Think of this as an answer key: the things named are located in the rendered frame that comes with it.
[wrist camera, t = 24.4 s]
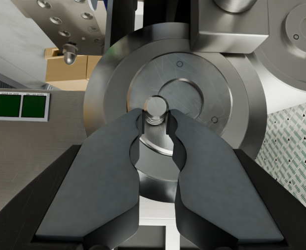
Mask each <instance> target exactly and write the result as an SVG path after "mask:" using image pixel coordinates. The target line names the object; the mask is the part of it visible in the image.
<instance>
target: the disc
mask: <svg viewBox="0 0 306 250"><path fill-rule="evenodd" d="M190 32H191V24H189V23H180V22H167V23H159V24H153V25H149V26H146V27H143V28H140V29H138V30H136V31H133V32H131V33H130V34H128V35H126V36H124V37H123V38H121V39H120V40H119V41H117V42H116V43H115V44H114V45H113V46H111V47H110V48H109V49H108V50H107V51H106V53H105V54H104V55H103V56H102V57H101V59H100V60H99V61H98V63H97V65H96V66H95V68H94V70H93V72H92V74H91V76H90V78H89V81H88V84H87V87H86V91H85V96H84V103H83V120H84V127H85V132H86V136H87V137H89V136H90V135H91V134H93V133H94V132H95V131H97V130H98V129H99V128H101V127H103V126H104V125H105V122H104V115H103V101H104V95H105V90H106V87H107V84H108V82H109V79H110V77H111V75H112V73H113V72H114V70H115V69H116V67H117V66H118V65H119V63H120V62H121V61H122V60H123V59H124V58H125V57H126V56H127V55H128V54H130V53H131V52H132V51H134V50H135V49H137V48H139V47H141V46H143V45H145V44H147V43H150V42H153V41H156V40H161V39H167V38H181V39H189V40H190ZM220 54H222V55H223V56H224V57H225V58H226V59H227V60H228V61H229V62H230V63H231V64H232V65H233V67H234V68H235V69H236V71H237V72H238V74H239V75H240V77H241V79H242V81H243V83H244V86H245V88H246V91H247V95H248V101H249V122H248V127H247V131H246V134H245V137H244V139H243V142H242V144H241V146H240V147H239V149H242V150H243V151H244V152H245V153H246V154H247V155H248V156H249V157H251V158H252V159H253V160H254V161H255V159H256V157H257V155H258V153H259V151H260V149H261V146H262V143H263V140H264V137H265V133H266V127H267V103H266V97H265V92H264V89H263V86H262V83H261V80H260V78H259V76H258V74H257V72H256V70H255V68H254V67H253V65H252V64H251V62H250V61H249V59H248V58H247V57H246V56H245V54H244V53H220ZM140 140H141V141H142V142H143V143H144V144H145V145H146V146H148V147H149V148H151V149H152V150H154V151H156V152H158V153H161V154H164V155H169V156H172V154H167V153H163V152H160V151H158V150H156V149H154V148H152V147H150V146H149V145H148V144H146V143H145V142H144V141H143V140H142V139H141V138H140ZM137 171H138V170H137ZM138 173H139V176H140V196H142V197H144V198H147V199H151V200H154V201H159V202H165V203H174V202H175V196H176V189H177V182H171V181H164V180H160V179H156V178H153V177H150V176H148V175H146V174H144V173H142V172H140V171H138Z"/></svg>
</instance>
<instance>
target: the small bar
mask: <svg viewBox="0 0 306 250"><path fill-rule="evenodd" d="M93 13H94V16H95V18H96V21H97V23H98V26H99V28H100V31H101V33H102V35H105V31H106V17H107V0H98V2H97V9H96V11H93Z"/></svg>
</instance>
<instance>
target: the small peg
mask: <svg viewBox="0 0 306 250"><path fill-rule="evenodd" d="M168 110H169V105H168V102H167V100H166V99H165V98H163V97H162V96H159V95H153V96H150V97H149V98H147V100H146V101H145V104H144V111H145V119H146V121H147V122H148V123H149V124H151V125H159V124H161V123H162V122H163V121H164V119H165V117H166V115H167V113H168Z"/></svg>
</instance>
